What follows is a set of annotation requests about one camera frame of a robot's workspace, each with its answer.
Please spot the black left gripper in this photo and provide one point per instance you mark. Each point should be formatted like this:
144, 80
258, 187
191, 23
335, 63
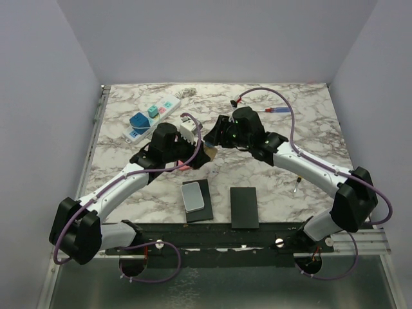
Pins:
201, 158

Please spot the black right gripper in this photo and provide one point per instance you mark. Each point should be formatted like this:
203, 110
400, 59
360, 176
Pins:
217, 135

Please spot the beige cube socket adapter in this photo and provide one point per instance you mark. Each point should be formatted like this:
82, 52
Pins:
211, 152

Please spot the pink plug adapter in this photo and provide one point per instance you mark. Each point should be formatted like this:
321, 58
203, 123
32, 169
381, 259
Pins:
184, 167

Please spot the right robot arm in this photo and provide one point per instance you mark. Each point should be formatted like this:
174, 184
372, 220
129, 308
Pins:
353, 197

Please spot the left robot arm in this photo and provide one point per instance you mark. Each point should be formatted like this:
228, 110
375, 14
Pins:
78, 229

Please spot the blue cube socket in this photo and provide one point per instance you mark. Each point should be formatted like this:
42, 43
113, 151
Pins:
140, 123

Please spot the teal USB charger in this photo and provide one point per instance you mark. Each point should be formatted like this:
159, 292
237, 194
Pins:
153, 111

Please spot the white power strip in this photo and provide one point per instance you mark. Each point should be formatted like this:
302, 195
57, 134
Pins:
166, 106

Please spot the grey white power bank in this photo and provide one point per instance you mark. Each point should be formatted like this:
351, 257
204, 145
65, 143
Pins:
192, 197

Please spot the blue red screwdriver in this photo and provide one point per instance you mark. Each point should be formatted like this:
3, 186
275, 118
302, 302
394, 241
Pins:
275, 110

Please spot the black rectangular slab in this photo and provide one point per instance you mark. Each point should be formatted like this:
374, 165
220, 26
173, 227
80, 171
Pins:
244, 208

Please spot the black slab under power bank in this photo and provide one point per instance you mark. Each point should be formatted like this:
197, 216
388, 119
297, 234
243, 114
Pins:
206, 213

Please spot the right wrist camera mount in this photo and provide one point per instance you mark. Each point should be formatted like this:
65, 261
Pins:
235, 102

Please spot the aluminium table edge rail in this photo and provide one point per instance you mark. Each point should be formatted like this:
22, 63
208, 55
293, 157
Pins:
97, 123

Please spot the small yellow handled screwdriver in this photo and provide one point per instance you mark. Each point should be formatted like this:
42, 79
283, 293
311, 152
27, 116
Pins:
298, 181

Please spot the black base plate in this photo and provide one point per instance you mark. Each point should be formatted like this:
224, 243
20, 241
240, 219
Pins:
218, 245

